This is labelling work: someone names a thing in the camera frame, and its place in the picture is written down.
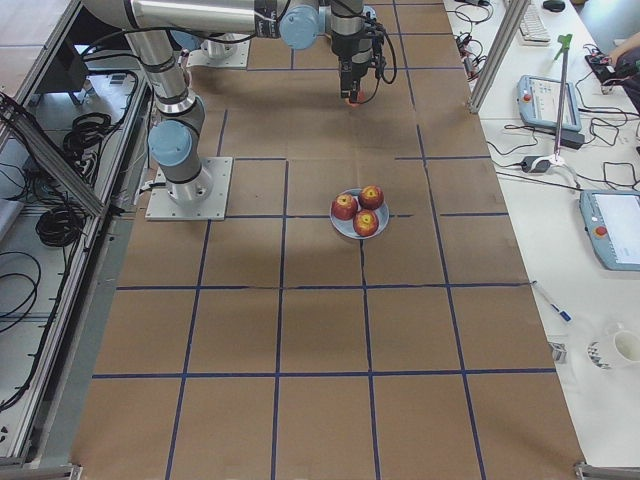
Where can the teach pendant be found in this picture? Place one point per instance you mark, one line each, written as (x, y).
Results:
(538, 103)
(611, 221)

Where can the black power adapter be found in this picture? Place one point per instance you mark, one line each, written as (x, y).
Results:
(572, 139)

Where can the red apple on plate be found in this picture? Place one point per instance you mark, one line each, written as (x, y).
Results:
(371, 197)
(365, 223)
(344, 207)

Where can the red yellow apple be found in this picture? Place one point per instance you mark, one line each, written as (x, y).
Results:
(356, 99)

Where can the blue white pen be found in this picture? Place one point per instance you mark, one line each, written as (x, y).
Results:
(561, 312)

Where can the white mug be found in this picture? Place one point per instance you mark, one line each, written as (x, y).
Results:
(617, 347)

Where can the white keyboard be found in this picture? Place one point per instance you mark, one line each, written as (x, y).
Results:
(532, 30)

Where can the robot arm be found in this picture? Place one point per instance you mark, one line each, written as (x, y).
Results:
(220, 42)
(147, 25)

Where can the light blue plate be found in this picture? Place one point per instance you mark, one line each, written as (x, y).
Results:
(345, 227)

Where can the red apple on plate back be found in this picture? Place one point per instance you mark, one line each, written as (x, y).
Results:
(371, 197)

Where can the red apple on plate left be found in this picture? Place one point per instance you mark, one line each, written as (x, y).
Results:
(344, 207)

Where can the black computer mouse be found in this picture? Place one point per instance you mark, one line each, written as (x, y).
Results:
(554, 6)

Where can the teach pendant far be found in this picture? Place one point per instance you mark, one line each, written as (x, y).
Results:
(538, 103)

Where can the aluminium frame post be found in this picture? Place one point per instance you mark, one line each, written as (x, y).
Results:
(501, 43)

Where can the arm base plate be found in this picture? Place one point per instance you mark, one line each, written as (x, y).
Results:
(220, 52)
(204, 198)

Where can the red apple on plate front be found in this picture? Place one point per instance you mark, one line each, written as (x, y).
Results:
(365, 223)

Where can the teach pendant near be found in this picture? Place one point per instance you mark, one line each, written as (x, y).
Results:
(611, 221)

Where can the reacher grabber stick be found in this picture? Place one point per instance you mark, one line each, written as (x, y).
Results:
(564, 40)

